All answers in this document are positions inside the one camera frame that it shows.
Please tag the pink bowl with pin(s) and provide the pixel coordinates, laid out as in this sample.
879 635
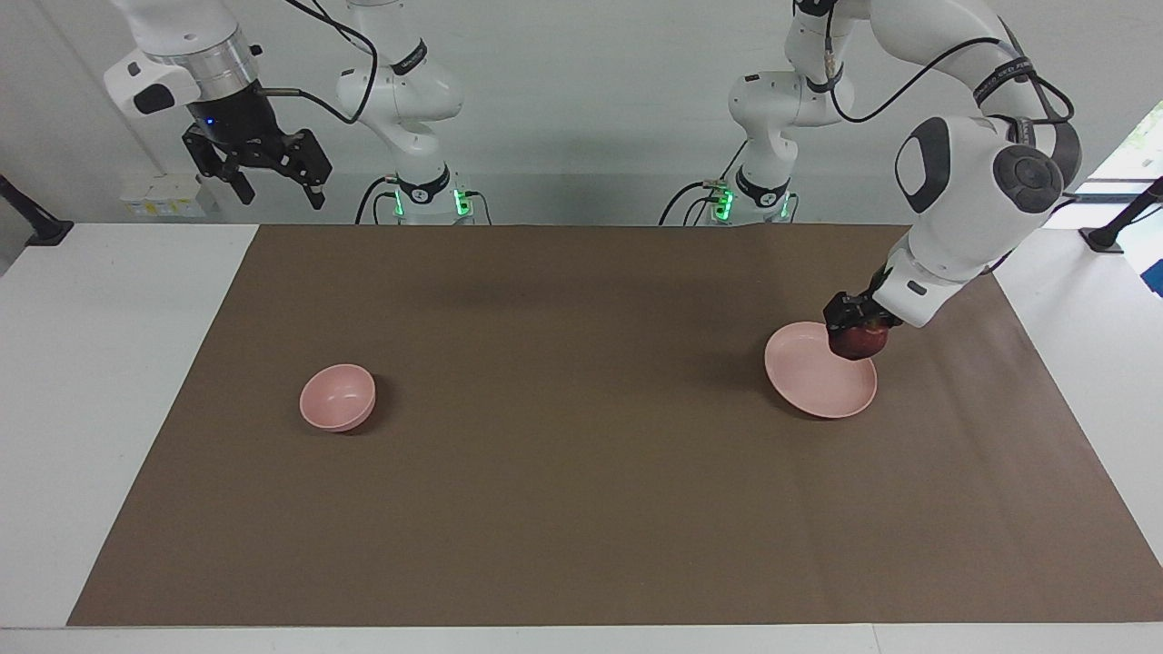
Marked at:
336 395

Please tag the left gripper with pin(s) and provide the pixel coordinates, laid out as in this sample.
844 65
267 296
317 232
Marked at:
879 283

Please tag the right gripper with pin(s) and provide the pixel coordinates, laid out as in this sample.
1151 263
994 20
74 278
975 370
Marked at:
232 113

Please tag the red apple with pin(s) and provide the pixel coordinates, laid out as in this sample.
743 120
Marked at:
859 342

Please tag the black stand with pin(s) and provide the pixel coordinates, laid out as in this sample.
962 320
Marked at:
1122 222
36 222

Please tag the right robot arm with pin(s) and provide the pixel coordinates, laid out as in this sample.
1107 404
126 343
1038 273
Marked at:
413 86

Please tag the white wall box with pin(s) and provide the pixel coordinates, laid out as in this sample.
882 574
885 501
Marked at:
168 198

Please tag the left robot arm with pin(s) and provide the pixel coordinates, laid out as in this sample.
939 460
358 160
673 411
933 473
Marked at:
977 173

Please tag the pink plate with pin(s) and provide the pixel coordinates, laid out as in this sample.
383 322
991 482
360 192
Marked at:
813 377

